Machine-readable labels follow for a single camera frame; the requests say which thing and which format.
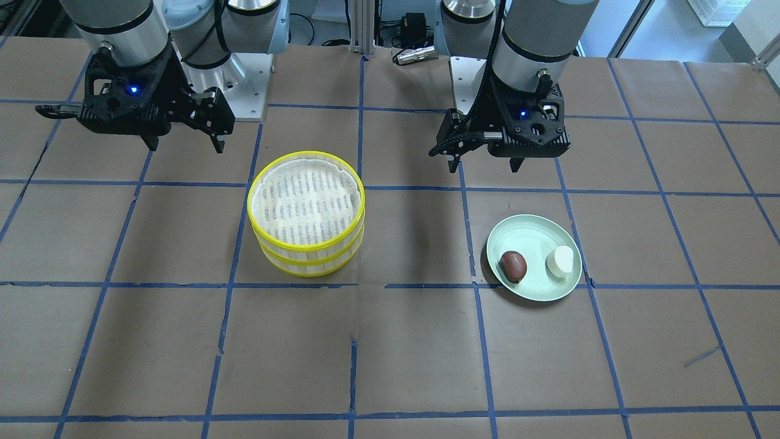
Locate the light green plate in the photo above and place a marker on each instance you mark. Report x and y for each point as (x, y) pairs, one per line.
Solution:
(534, 237)

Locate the white bun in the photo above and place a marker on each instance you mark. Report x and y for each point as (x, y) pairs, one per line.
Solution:
(560, 261)

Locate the silver cylindrical connector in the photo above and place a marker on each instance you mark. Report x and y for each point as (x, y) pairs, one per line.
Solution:
(411, 56)

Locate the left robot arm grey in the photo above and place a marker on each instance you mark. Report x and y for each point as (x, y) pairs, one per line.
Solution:
(505, 59)

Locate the brown bun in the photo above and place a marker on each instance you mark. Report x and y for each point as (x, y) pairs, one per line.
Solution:
(514, 266)

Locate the white plastic crate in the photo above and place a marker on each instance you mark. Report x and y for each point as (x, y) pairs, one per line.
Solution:
(717, 13)

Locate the yellow steamer layer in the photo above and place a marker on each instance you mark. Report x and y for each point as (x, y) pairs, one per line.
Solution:
(305, 202)
(302, 261)

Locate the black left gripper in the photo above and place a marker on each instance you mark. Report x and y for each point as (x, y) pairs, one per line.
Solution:
(491, 103)

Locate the black power adapter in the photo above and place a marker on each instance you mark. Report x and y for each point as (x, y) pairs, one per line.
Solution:
(412, 29)

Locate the silver aluminium frame post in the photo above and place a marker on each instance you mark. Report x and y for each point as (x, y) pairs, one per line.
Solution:
(363, 22)

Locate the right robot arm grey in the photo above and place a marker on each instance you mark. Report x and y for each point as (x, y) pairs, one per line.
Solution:
(181, 62)

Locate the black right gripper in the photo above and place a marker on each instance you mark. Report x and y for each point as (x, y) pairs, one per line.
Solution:
(172, 84)

